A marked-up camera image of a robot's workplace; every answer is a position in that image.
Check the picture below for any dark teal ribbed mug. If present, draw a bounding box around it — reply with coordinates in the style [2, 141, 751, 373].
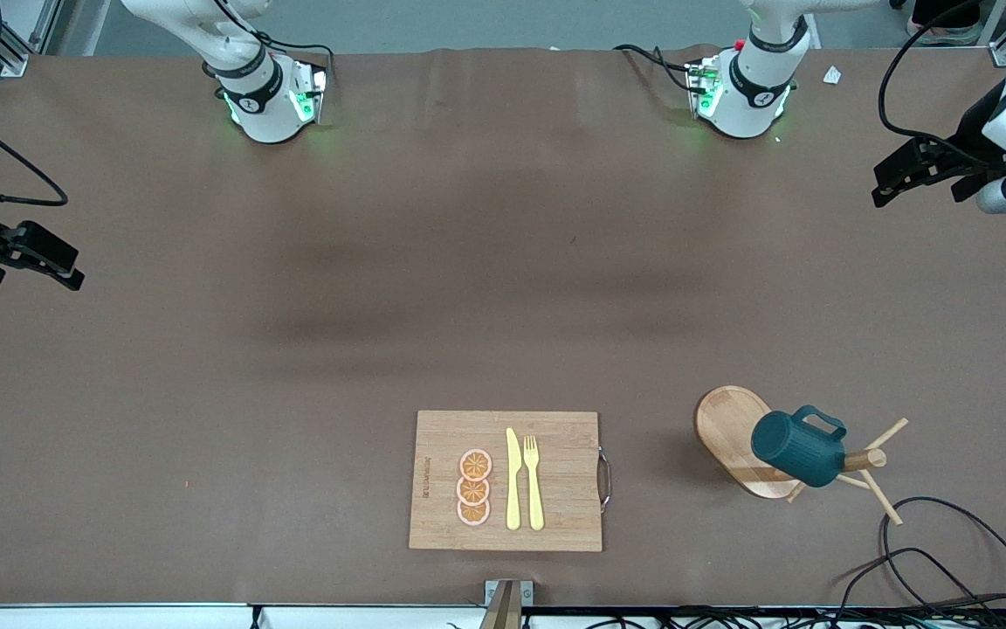
[750, 404, 848, 488]

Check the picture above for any wooden mug tree stand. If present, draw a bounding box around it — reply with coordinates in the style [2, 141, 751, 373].
[693, 385, 910, 527]

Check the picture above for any yellow plastic knife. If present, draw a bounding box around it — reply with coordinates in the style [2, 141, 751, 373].
[506, 427, 522, 531]

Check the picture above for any black left base cable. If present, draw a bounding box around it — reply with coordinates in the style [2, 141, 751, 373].
[612, 44, 701, 93]

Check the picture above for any brown table mat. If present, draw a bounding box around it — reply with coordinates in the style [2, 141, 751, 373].
[0, 45, 1006, 608]

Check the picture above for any white table edge rail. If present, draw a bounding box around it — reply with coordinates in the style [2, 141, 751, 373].
[0, 603, 486, 629]

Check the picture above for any bamboo cutting board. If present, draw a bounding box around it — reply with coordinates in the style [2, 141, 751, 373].
[408, 410, 613, 553]

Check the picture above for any yellow plastic fork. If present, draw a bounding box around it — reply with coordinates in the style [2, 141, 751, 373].
[523, 435, 546, 532]

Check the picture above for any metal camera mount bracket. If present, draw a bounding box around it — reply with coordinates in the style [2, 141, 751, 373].
[479, 579, 534, 629]

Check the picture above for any black cable bundle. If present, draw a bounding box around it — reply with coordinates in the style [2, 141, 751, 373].
[538, 606, 1006, 629]

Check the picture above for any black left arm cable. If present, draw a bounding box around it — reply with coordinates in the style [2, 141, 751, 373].
[878, 0, 1006, 149]

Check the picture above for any person leg with sneaker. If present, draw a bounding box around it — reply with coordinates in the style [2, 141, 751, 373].
[906, 0, 986, 46]

